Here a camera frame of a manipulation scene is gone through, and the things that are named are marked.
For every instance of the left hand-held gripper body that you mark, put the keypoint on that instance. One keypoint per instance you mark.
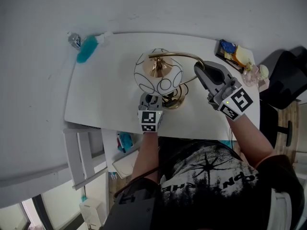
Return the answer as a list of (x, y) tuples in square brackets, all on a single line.
[(149, 117)]

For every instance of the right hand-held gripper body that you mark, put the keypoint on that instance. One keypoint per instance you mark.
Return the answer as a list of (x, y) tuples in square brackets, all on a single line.
[(236, 99)]

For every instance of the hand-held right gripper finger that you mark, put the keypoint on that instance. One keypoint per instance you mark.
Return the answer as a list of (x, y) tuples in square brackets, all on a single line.
[(204, 80), (226, 74)]

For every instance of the brass lamp with glass globe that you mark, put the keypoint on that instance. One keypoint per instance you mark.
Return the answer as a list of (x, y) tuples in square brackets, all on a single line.
[(153, 80)]

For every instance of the person's left forearm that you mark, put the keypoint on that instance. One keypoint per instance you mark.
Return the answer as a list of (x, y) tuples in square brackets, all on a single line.
[(146, 157)]

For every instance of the person's right forearm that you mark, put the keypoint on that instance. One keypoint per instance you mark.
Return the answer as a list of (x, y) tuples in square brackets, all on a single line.
[(249, 140)]

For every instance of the white desk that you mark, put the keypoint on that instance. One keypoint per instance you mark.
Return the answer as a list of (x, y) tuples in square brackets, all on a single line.
[(108, 92)]

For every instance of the black tray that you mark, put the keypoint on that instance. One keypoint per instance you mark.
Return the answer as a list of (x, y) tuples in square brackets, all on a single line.
[(221, 55)]

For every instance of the yellow sponge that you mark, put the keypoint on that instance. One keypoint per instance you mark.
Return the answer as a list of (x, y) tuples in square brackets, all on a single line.
[(241, 55)]

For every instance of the glass jar with pale lid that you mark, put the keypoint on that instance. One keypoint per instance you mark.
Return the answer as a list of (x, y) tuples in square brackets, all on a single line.
[(251, 77)]

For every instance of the blue packet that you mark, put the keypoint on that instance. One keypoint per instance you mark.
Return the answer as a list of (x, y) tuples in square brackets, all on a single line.
[(227, 45)]

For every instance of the teal cloth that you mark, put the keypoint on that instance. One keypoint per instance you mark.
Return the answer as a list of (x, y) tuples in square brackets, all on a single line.
[(126, 140)]

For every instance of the black office chair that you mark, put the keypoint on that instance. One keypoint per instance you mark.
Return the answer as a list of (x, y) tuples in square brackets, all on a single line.
[(285, 80)]

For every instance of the white flat box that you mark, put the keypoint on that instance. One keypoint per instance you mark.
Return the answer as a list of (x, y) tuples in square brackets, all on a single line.
[(124, 164)]

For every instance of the white shelf unit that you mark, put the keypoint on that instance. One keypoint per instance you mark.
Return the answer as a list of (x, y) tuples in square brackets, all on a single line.
[(79, 157)]

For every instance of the person's black printed t-shirt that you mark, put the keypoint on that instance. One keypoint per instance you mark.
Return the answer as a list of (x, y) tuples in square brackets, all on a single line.
[(216, 188)]

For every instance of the black waist pack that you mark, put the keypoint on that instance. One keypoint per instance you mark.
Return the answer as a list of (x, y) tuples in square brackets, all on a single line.
[(134, 207)]

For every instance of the white box appliance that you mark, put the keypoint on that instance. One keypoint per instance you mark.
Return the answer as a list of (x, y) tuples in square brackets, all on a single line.
[(92, 214)]

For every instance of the black-framed window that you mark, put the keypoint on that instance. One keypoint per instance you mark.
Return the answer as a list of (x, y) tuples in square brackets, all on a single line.
[(60, 205)]

